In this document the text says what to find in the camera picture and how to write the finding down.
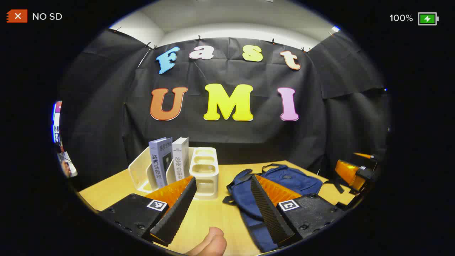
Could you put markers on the blue schoolbag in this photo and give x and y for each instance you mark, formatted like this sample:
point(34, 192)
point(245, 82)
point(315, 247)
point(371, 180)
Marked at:
point(295, 181)

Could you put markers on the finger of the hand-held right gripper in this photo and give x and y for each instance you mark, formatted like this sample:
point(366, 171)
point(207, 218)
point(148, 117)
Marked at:
point(350, 174)
point(362, 155)

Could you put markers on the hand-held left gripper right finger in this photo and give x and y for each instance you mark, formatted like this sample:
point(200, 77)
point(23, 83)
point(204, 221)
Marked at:
point(268, 213)

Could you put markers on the black backdrop cloth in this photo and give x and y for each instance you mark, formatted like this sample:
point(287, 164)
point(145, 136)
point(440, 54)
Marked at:
point(227, 135)

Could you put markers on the grey-blue book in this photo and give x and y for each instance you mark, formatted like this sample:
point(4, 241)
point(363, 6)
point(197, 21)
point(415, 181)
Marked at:
point(160, 160)

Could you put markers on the white book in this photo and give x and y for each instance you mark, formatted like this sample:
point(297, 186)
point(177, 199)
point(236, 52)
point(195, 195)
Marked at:
point(179, 156)

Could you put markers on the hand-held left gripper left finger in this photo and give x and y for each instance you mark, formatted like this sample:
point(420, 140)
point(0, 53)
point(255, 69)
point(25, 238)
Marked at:
point(177, 213)

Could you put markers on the bright screen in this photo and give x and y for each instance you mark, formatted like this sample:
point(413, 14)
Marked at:
point(57, 121)

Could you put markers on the white side table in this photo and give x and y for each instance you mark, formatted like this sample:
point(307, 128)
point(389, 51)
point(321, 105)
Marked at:
point(72, 167)

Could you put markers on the cream plastic bookshelf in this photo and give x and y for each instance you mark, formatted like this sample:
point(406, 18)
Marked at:
point(204, 170)

